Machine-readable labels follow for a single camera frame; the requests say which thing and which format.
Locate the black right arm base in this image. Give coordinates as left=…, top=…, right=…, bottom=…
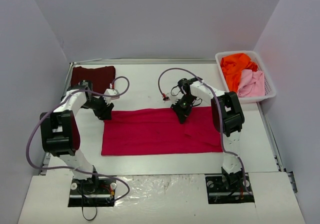
left=205, top=171, right=255, bottom=205

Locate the light pink t-shirt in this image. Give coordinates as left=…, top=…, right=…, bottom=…
left=237, top=69, right=265, bottom=98

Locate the orange t-shirt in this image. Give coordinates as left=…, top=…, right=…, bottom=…
left=220, top=53, right=258, bottom=93

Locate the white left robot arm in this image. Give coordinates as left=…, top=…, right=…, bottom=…
left=40, top=80, right=119, bottom=193

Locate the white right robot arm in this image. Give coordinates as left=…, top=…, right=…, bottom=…
left=171, top=77, right=245, bottom=191

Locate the white plastic laundry basket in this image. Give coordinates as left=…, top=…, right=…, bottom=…
left=215, top=50, right=277, bottom=103

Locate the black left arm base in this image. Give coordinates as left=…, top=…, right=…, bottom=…
left=68, top=177, right=117, bottom=222

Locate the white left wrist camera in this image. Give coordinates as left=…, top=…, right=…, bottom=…
left=102, top=88, right=120, bottom=106

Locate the crimson red t-shirt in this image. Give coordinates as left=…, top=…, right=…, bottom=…
left=101, top=106, right=222, bottom=156

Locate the dark maroon folded t-shirt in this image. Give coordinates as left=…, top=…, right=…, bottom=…
left=70, top=66, right=116, bottom=94

